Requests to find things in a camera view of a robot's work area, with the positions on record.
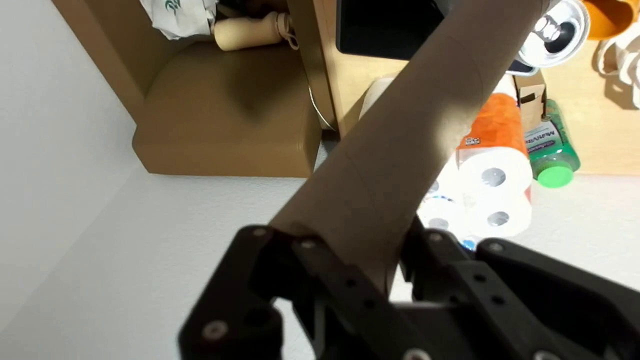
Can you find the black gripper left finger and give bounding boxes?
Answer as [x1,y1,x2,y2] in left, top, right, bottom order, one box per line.
[175,225,427,360]

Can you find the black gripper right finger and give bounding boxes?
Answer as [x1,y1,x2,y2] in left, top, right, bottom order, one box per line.
[398,229,640,360]

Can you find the brown cardboard towel roll tube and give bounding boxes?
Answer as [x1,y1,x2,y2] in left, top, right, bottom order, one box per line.
[268,0,555,296]

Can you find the orange white paper towel pack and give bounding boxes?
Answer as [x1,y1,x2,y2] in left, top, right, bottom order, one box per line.
[415,93,536,252]

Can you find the green plastic bottle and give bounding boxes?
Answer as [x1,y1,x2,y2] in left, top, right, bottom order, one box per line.
[523,99,583,191]

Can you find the brown cardboard box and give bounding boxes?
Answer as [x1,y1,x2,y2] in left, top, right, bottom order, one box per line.
[49,0,324,179]

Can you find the small cardboard box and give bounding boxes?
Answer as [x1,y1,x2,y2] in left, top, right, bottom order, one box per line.
[507,69,547,132]

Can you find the silver drink can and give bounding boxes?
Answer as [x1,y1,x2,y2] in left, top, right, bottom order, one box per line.
[517,0,592,72]

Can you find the orange mug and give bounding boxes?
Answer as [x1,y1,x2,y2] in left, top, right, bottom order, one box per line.
[582,0,640,43]

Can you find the white plastic bag green print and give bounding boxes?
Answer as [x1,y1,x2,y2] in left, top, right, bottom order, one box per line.
[137,0,221,44]

